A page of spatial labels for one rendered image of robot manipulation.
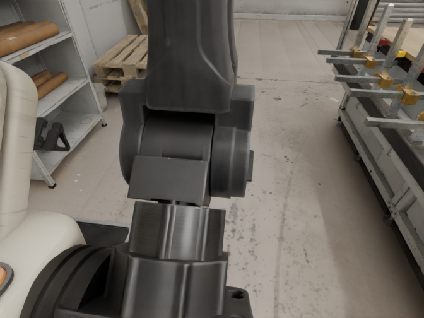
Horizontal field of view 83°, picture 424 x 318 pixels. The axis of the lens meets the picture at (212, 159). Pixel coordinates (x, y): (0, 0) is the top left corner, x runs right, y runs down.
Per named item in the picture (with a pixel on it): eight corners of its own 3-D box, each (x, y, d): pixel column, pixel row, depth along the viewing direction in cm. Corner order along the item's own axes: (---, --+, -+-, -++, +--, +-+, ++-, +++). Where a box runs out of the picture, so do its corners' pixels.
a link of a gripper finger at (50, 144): (54, 137, 62) (24, 118, 53) (80, 136, 61) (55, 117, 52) (47, 161, 59) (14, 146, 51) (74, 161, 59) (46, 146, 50)
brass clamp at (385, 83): (379, 88, 137) (383, 79, 134) (370, 78, 147) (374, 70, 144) (390, 88, 137) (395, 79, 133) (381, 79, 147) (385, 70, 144)
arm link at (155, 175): (122, 220, 16) (200, 229, 16) (146, 84, 18) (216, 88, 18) (161, 217, 25) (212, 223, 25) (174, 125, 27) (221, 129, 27)
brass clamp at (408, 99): (402, 104, 117) (407, 94, 113) (390, 92, 127) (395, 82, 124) (416, 105, 116) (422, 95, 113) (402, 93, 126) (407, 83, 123)
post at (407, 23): (366, 104, 152) (407, 18, 120) (365, 101, 155) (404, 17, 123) (372, 105, 152) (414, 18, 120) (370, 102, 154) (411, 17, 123)
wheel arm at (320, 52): (317, 55, 179) (318, 50, 177) (316, 54, 182) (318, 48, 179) (378, 58, 175) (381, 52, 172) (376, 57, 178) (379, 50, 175)
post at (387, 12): (356, 84, 169) (388, 4, 137) (354, 82, 172) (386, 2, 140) (361, 84, 169) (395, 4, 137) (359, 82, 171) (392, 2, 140)
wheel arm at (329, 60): (325, 64, 159) (328, 57, 156) (325, 62, 162) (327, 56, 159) (395, 67, 155) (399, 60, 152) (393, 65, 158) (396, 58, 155)
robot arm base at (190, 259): (40, 339, 13) (256, 375, 12) (71, 194, 15) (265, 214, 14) (114, 289, 22) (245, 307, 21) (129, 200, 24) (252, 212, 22)
